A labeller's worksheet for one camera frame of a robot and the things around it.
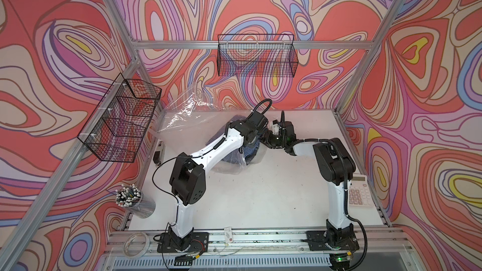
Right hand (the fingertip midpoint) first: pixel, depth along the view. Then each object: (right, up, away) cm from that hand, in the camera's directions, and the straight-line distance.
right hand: (257, 141), depth 100 cm
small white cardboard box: (-14, -36, -25) cm, 46 cm away
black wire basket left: (-60, +12, -21) cm, 64 cm away
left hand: (-6, +3, -12) cm, 13 cm away
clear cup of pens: (-49, -19, -31) cm, 62 cm away
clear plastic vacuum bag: (-39, +11, +14) cm, 43 cm away
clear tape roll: (-46, -40, -29) cm, 67 cm away
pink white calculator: (+46, -22, -15) cm, 53 cm away
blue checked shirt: (-8, -5, -16) cm, 19 cm away
